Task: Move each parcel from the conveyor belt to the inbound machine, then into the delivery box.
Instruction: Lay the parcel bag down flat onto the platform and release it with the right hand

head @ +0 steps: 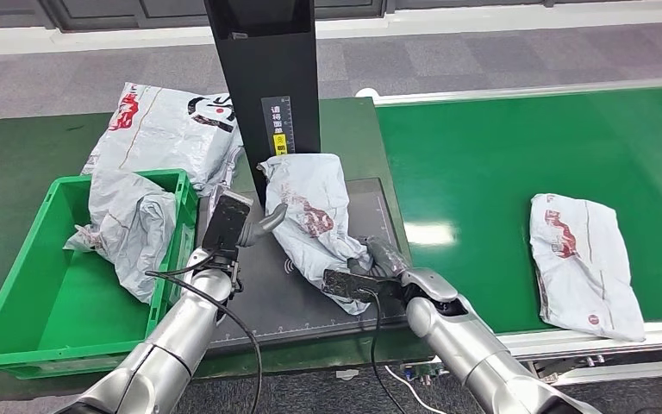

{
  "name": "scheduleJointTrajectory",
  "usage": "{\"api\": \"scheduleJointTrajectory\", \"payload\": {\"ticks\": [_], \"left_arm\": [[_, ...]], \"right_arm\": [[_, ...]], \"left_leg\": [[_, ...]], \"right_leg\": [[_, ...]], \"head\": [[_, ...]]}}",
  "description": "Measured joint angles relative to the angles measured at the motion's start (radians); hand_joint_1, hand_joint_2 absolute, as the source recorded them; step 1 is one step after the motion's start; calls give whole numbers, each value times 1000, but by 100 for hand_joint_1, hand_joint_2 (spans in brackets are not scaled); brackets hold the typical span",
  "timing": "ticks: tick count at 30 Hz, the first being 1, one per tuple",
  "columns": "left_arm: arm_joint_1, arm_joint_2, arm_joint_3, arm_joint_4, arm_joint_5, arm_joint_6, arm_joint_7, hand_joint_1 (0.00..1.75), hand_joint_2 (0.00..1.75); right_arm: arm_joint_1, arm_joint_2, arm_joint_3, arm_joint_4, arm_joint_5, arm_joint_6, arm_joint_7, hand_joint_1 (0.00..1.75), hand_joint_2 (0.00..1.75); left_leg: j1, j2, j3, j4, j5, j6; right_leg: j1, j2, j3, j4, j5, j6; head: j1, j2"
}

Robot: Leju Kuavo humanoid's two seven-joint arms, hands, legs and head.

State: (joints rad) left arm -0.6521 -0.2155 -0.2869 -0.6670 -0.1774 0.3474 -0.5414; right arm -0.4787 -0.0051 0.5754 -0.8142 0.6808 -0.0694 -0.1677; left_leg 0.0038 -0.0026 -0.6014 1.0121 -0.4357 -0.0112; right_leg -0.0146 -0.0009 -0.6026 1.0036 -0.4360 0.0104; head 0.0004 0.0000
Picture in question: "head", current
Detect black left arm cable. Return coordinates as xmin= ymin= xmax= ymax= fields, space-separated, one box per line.
xmin=145 ymin=262 xmax=264 ymax=414

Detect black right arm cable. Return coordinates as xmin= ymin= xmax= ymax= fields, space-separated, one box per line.
xmin=359 ymin=288 xmax=409 ymax=414

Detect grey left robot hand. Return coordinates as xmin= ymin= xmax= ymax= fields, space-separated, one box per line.
xmin=208 ymin=181 xmax=290 ymax=249

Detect large grey mailer black print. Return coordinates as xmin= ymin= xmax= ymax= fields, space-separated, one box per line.
xmin=81 ymin=82 xmax=245 ymax=196

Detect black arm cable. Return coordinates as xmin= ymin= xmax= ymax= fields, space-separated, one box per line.
xmin=359 ymin=288 xmax=409 ymax=414
xmin=145 ymin=262 xmax=264 ymax=414

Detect black inbound scanner machine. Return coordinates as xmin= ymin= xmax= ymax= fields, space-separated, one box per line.
xmin=193 ymin=0 xmax=418 ymax=355

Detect small green circuit board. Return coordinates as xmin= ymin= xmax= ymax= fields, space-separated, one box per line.
xmin=402 ymin=362 xmax=449 ymax=386

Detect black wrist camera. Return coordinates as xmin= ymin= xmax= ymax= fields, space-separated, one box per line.
xmin=201 ymin=190 xmax=254 ymax=270
xmin=322 ymin=268 xmax=406 ymax=304

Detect green conveyor belt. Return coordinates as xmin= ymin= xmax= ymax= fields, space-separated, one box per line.
xmin=373 ymin=77 xmax=662 ymax=390

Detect grey mailer parcel red print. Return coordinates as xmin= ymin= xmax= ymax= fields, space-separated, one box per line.
xmin=258 ymin=152 xmax=375 ymax=317
xmin=62 ymin=168 xmax=179 ymax=305
xmin=528 ymin=192 xmax=647 ymax=344

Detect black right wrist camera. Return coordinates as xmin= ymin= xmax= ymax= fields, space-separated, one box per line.
xmin=322 ymin=268 xmax=406 ymax=304

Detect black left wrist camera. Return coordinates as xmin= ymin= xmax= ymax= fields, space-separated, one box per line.
xmin=201 ymin=190 xmax=254 ymax=270

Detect green plastic crate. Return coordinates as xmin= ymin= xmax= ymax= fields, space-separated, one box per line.
xmin=0 ymin=168 xmax=199 ymax=380

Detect white floor cable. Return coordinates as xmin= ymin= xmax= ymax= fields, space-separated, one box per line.
xmin=384 ymin=365 xmax=449 ymax=414

